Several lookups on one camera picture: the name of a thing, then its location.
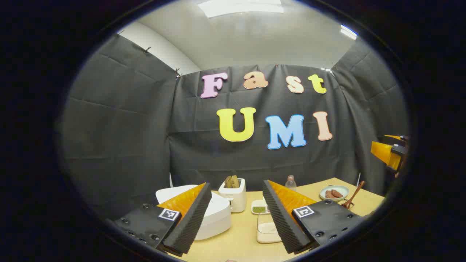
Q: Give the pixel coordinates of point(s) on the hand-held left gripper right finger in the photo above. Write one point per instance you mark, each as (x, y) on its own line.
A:
(282, 222)

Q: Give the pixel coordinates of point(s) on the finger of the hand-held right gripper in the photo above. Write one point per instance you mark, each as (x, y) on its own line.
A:
(382, 153)

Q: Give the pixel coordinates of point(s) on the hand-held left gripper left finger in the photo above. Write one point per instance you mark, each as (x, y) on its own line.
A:
(193, 222)

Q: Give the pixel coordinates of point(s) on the clear tray of white rice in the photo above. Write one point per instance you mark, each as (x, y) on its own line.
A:
(267, 229)

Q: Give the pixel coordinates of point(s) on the white rice cooker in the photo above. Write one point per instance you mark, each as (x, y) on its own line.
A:
(218, 214)

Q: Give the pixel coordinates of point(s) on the brown wooden spoon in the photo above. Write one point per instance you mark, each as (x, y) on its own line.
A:
(354, 194)

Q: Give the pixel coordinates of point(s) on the white divided grain dish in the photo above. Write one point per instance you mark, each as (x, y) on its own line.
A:
(259, 209)

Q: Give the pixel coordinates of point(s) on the clear plastic bottle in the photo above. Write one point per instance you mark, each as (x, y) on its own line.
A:
(290, 183)

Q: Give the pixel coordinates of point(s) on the white toaster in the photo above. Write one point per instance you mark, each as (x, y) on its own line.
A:
(237, 200)

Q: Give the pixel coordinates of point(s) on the pale green plate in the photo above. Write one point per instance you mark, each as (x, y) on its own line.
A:
(342, 190)

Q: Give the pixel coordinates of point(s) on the brown bread slices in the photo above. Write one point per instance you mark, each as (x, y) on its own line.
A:
(232, 181)

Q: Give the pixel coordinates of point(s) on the brown meat slices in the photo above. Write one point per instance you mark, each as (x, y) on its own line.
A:
(333, 194)

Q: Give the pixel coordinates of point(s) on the black backdrop cloth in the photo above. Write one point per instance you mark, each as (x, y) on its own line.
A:
(127, 138)

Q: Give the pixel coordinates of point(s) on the small ceiling light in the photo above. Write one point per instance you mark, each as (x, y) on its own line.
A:
(348, 32)

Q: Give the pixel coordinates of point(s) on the ceiling light panel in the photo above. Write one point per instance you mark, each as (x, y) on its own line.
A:
(240, 7)

